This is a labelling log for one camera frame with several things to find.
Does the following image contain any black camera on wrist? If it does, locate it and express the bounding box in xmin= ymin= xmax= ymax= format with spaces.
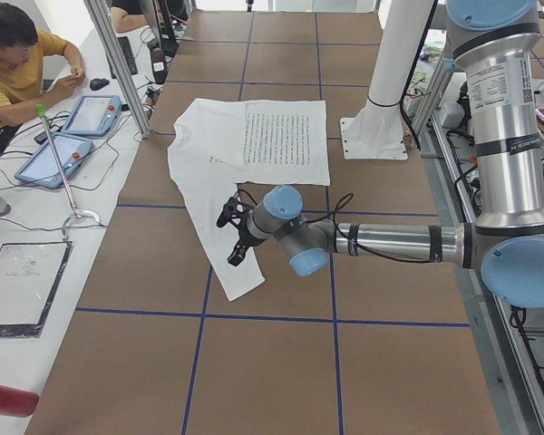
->
xmin=216 ymin=194 xmax=254 ymax=228

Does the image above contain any man in yellow shirt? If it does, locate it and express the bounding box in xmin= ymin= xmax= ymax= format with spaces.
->
xmin=0 ymin=3 xmax=85 ymax=152

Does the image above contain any black keyboard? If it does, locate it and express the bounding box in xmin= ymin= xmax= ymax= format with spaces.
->
xmin=117 ymin=36 xmax=138 ymax=75

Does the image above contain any white long-sleeve printed shirt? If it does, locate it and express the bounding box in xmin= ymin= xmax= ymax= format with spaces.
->
xmin=168 ymin=99 xmax=330 ymax=301

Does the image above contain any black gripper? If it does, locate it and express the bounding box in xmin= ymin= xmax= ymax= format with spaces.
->
xmin=227 ymin=214 xmax=257 ymax=266

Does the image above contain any blue teach pendant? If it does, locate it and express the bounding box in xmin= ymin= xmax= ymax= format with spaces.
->
xmin=62 ymin=95 xmax=121 ymax=138
xmin=15 ymin=133 xmax=93 ymax=189

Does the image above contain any black computer mouse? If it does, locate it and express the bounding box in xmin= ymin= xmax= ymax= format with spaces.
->
xmin=89 ymin=78 xmax=110 ymax=91

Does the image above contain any blue teach pendant far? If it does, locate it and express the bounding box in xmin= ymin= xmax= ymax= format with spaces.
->
xmin=62 ymin=95 xmax=121 ymax=138

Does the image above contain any blue teach pendant near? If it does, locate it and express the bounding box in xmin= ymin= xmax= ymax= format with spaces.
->
xmin=15 ymin=133 xmax=93 ymax=189

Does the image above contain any aluminium frame post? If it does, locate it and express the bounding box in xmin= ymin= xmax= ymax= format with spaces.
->
xmin=83 ymin=0 xmax=151 ymax=139

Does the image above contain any metal reacher stick green handle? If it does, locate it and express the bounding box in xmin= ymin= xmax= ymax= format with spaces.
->
xmin=35 ymin=103 xmax=104 ymax=241

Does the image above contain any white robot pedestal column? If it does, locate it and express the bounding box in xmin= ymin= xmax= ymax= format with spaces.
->
xmin=341 ymin=0 xmax=437 ymax=160

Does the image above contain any red bottle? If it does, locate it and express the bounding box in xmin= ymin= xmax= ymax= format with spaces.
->
xmin=0 ymin=384 xmax=39 ymax=418

